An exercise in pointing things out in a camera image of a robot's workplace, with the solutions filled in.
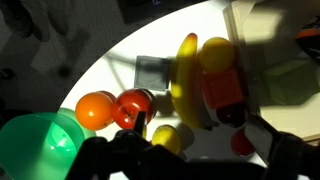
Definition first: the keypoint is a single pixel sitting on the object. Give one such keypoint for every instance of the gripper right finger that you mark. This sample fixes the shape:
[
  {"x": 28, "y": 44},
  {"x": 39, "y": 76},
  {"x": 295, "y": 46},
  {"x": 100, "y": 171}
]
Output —
[{"x": 261, "y": 136}]

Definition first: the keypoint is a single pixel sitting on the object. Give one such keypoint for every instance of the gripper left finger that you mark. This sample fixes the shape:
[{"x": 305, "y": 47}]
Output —
[{"x": 140, "y": 123}]

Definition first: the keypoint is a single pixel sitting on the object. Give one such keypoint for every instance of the grey building block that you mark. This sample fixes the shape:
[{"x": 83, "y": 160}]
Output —
[{"x": 152, "y": 73}]

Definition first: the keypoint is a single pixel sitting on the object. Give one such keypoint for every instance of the wooden tray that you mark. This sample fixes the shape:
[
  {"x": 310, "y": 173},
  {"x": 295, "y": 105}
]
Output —
[{"x": 286, "y": 123}]

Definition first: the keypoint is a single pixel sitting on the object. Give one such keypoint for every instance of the lime green building block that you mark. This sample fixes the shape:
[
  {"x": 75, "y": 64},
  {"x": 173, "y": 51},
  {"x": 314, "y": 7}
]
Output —
[{"x": 290, "y": 83}]

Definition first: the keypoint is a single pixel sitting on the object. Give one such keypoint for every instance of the orange building block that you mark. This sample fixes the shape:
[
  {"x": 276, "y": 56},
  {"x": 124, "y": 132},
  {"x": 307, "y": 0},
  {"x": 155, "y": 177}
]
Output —
[{"x": 222, "y": 88}]

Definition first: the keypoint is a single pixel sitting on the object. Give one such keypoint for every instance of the red toy apple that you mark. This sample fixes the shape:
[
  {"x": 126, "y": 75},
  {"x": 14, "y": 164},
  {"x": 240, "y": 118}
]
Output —
[{"x": 130, "y": 106}]

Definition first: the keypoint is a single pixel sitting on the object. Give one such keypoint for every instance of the small red toy tomato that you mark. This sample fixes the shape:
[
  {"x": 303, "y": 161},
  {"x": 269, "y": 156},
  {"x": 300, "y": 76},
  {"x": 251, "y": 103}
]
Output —
[{"x": 240, "y": 143}]

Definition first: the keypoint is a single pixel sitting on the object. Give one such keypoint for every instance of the small yellow toy lemon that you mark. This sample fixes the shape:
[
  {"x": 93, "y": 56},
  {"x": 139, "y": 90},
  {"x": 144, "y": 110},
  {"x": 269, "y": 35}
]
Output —
[{"x": 166, "y": 138}]

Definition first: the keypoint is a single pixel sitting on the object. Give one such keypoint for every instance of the dark red toy plum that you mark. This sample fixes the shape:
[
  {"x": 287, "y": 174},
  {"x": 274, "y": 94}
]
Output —
[{"x": 232, "y": 116}]

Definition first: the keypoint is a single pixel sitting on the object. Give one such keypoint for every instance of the toy orange fruit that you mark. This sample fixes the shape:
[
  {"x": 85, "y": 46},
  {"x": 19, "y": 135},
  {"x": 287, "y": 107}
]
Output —
[{"x": 94, "y": 111}]

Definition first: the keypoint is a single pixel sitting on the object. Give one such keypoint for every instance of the yellow toy banana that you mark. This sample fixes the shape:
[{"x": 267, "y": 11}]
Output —
[{"x": 186, "y": 86}]

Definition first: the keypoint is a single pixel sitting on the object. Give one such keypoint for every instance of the round yellow toy fruit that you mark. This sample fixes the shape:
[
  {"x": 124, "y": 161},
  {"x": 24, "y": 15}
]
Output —
[{"x": 217, "y": 55}]

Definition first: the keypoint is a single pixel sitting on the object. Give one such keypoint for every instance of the green plastic bowl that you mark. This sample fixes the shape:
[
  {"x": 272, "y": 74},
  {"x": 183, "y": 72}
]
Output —
[{"x": 33, "y": 150}]

